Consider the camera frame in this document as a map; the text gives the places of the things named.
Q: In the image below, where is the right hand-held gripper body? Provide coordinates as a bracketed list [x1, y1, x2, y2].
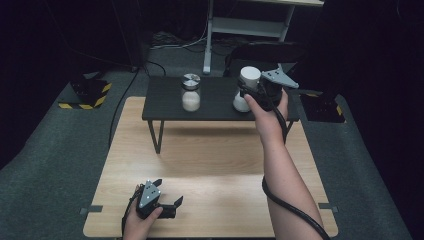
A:
[245, 64, 300, 113]

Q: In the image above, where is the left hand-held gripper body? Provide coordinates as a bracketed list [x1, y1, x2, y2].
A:
[135, 179, 178, 221]

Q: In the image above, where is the white plastic bottle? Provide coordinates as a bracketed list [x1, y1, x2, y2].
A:
[232, 65, 263, 114]

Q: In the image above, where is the black shelf rack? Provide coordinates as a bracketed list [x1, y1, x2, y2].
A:
[141, 75, 300, 155]

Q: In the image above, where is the glass jar with metal lid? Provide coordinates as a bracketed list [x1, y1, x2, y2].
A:
[180, 72, 202, 113]

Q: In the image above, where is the person's left hand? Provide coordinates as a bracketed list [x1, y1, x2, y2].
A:
[122, 184, 165, 240]

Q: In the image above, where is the person's right hand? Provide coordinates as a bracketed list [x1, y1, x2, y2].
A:
[242, 87, 290, 143]

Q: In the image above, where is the black yellow striped stand base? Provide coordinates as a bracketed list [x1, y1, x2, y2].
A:
[58, 77, 113, 111]
[299, 92, 347, 124]

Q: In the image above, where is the grey tape strip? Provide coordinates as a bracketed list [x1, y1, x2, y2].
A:
[317, 202, 340, 213]
[79, 205, 104, 215]

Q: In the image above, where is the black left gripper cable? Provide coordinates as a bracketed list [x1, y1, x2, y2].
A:
[121, 188, 143, 236]

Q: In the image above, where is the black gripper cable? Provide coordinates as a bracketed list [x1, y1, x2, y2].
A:
[258, 81, 333, 240]
[121, 188, 143, 236]

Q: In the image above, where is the white metal desk frame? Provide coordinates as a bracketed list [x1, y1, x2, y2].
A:
[202, 0, 325, 75]

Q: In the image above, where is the white floor cable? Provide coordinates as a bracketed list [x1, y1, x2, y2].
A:
[149, 19, 210, 52]

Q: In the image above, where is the black floor cable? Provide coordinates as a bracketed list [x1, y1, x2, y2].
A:
[107, 60, 168, 148]

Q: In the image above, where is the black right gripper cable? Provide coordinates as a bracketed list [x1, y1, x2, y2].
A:
[258, 81, 333, 240]

